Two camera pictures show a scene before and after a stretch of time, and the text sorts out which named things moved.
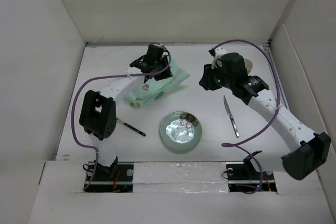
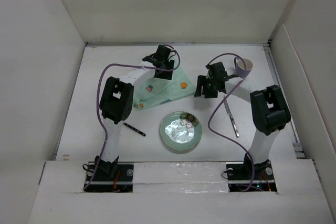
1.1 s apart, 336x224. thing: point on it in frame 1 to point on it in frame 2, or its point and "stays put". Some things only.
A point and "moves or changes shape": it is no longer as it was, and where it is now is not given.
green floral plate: (181, 130) stays put
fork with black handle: (130, 128) stays put
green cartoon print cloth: (152, 87) moves or changes shape
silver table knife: (233, 121) stays put
